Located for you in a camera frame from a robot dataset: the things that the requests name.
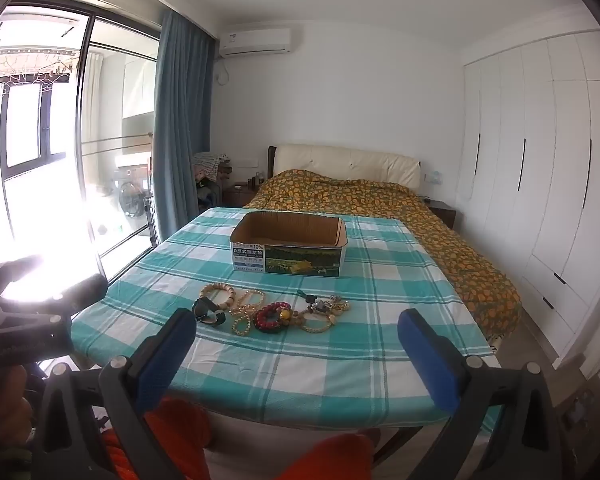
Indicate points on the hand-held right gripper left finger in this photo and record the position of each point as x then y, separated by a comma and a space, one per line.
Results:
170, 360

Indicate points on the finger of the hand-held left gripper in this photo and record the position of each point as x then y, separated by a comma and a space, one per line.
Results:
40, 322
87, 291

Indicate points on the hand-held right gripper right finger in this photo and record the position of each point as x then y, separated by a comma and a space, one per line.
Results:
427, 365

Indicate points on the black wristwatch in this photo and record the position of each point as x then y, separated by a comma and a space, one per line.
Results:
207, 312

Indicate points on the cardboard box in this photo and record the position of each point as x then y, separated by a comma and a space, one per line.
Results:
300, 260

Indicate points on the person's left hand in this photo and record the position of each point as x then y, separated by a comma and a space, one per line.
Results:
7, 400

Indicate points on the person's orange pants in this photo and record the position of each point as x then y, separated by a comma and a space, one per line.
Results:
180, 425

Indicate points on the teal checked cloth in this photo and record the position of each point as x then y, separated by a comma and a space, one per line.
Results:
330, 360

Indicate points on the standing fan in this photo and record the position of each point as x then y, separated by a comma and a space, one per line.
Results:
130, 200

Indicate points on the bed with orange quilt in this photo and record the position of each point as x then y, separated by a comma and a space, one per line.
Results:
430, 230

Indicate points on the dark wooden nightstand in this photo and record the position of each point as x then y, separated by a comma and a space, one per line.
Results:
442, 212
240, 195

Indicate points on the black framed sliding glass door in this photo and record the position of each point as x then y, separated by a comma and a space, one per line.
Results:
82, 135

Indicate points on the pile of folded clothes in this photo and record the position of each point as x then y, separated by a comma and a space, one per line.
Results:
207, 165

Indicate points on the blue curtain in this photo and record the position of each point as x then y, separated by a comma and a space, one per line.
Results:
180, 135

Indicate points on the white wardrobe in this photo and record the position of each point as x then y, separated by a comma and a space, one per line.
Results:
545, 185

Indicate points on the cream padded headboard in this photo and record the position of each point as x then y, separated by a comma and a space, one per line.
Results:
340, 162

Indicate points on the hanging clothes drying rack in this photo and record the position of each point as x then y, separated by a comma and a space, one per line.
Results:
25, 67

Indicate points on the white air conditioner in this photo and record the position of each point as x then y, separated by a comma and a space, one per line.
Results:
255, 42

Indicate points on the white wall outlet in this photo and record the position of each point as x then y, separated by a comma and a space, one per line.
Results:
435, 177

